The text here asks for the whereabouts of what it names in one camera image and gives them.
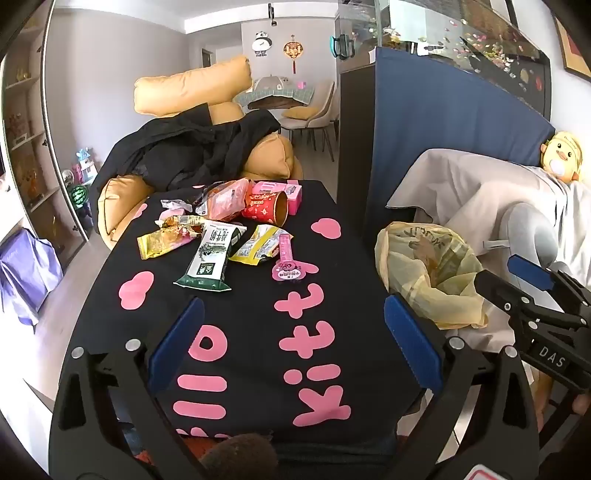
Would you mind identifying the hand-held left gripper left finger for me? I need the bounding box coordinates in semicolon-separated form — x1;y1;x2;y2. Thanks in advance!
48;296;206;480

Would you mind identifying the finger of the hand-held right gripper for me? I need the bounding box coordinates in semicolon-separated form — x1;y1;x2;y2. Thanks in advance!
507;254;591;319
475;269;583;329

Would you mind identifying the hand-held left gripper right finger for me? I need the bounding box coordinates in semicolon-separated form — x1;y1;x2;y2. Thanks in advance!
383;294;541;480

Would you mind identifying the yellow plastic bag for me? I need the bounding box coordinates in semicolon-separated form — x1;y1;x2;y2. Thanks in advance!
375;222;489;330

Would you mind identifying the yellow snack packet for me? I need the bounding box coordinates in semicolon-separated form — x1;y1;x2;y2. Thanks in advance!
228;224;294;266

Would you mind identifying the orange white snack wrapper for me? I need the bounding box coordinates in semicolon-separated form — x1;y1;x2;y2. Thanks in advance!
154;213;206;237

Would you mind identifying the pink white snack packet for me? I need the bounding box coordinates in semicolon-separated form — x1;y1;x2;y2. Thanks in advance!
203;178;252;222

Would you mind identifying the red patterned paper can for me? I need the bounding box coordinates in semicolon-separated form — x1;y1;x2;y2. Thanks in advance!
240;190;291;226

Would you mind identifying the person's left hand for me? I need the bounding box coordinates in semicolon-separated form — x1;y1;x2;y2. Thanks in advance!
198;433;278;480

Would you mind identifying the grey neck pillow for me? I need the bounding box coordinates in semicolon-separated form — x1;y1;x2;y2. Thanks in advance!
482;203;578;278

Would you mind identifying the black cloth with pink print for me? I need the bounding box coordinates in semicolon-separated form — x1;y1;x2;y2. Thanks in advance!
69;179;416;444

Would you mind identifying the green white snack packet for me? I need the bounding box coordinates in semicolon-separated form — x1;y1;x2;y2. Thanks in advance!
173;220;247;292

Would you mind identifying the yellow crumpled snack wrapper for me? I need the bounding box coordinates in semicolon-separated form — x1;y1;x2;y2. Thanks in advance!
137;228;201;260

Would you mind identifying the beige blanket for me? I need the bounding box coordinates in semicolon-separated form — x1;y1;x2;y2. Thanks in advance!
385;148;591;361

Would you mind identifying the yellow duck plush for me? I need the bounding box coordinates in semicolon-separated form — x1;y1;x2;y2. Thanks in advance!
540;130;585;185

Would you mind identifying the pink stick wrapper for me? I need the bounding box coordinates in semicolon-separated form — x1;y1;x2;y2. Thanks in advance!
270;233;308;281

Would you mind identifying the clear plastic wrapper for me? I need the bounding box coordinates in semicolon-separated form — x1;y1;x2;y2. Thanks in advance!
159;185;218;215

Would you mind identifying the purple bag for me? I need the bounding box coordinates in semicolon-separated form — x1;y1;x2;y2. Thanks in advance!
0;228;63;326

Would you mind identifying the blue cloth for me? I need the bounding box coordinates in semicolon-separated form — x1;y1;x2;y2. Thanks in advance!
365;46;555;232

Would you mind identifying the green glowing ball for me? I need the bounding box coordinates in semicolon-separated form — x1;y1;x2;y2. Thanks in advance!
69;185;90;217

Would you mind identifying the pink box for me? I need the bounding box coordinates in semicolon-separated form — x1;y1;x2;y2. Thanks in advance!
252;180;304;216

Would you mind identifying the black jacket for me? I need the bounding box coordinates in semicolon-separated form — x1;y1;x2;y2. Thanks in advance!
90;104;282;195

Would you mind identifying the blue pink toy figure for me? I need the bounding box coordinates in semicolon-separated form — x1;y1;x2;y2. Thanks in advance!
71;148;100;185

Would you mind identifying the tall display shelf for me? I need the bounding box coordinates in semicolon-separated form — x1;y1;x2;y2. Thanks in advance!
0;0;90;259

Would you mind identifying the beige dining chair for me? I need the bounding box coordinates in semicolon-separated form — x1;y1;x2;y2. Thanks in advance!
281;80;337;162

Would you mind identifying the yellow armchair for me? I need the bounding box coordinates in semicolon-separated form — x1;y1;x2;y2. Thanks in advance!
95;55;305;250

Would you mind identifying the dining table with tablecloth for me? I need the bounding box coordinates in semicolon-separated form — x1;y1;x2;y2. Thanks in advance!
233;88;315;110

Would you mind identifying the mesh food cover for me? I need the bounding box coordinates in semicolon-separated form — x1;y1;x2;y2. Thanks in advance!
252;76;289;100

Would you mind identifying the glass fish tank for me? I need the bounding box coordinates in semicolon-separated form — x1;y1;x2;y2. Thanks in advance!
337;0;552;116

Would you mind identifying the teal black aquarium device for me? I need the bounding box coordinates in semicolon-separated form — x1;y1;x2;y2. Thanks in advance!
329;34;354;60

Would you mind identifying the red hanging knot ornament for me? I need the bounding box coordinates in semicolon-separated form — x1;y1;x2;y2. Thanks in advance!
283;34;305;75

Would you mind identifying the framed wall picture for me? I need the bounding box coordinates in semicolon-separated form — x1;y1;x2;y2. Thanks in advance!
551;14;591;84

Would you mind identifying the panda wall decoration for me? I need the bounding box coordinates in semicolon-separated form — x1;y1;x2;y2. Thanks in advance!
252;30;274;57

